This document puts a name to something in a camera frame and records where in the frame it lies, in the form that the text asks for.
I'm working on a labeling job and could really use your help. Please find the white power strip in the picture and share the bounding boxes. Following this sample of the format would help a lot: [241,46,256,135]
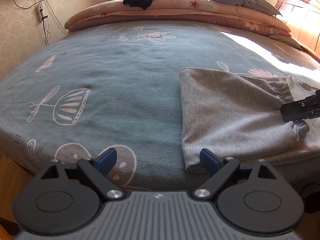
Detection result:
[37,5,48,23]

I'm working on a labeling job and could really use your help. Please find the pink floral folded quilt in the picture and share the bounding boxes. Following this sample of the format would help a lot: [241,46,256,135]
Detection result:
[65,0,291,36]

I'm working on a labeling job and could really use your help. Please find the black power cable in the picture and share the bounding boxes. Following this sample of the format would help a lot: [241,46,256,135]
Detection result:
[12,0,69,47]

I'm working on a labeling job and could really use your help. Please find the wooden headboard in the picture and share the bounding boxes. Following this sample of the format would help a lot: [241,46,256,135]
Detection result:
[275,0,319,61]

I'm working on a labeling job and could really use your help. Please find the teal floral bed sheet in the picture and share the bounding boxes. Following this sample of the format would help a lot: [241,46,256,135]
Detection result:
[1,21,319,193]

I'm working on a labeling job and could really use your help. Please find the grey sweatpants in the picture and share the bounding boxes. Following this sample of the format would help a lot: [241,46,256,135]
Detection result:
[179,68,319,173]

